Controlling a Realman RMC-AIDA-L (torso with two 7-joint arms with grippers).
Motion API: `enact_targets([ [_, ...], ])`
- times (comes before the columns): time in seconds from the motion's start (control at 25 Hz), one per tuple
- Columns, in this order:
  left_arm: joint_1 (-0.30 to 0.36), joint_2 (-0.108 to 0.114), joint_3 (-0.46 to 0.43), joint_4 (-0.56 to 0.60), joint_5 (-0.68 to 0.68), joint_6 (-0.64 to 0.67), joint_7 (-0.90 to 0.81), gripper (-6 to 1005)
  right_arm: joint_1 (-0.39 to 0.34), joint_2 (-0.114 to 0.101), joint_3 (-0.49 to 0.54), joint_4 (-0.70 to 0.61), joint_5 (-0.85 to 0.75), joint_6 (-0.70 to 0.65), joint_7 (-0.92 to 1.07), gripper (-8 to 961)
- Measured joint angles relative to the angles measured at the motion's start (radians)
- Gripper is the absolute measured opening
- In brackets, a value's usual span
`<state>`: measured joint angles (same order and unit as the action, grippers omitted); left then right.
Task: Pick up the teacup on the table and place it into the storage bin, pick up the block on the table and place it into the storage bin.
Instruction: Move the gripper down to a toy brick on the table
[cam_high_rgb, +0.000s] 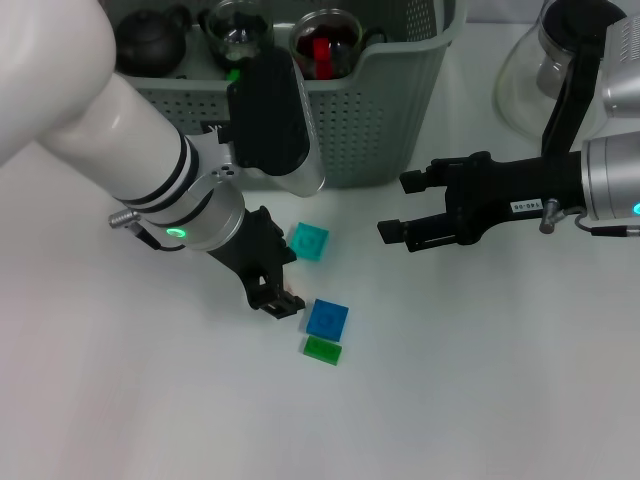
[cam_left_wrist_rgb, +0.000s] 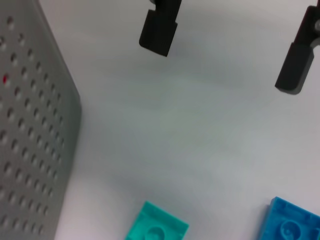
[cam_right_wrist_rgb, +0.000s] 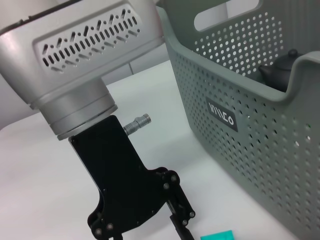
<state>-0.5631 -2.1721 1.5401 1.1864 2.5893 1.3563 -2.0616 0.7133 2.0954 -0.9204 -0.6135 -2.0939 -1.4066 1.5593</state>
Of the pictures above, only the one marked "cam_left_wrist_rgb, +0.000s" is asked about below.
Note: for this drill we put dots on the grey-green perforated storage bin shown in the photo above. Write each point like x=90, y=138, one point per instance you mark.
x=32, y=137

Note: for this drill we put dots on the teal square building brick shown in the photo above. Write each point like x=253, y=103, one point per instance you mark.
x=155, y=225

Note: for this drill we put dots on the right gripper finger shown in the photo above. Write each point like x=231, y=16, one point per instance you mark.
x=158, y=32
x=295, y=70

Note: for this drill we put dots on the blue building brick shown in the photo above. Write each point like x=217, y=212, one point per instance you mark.
x=292, y=222

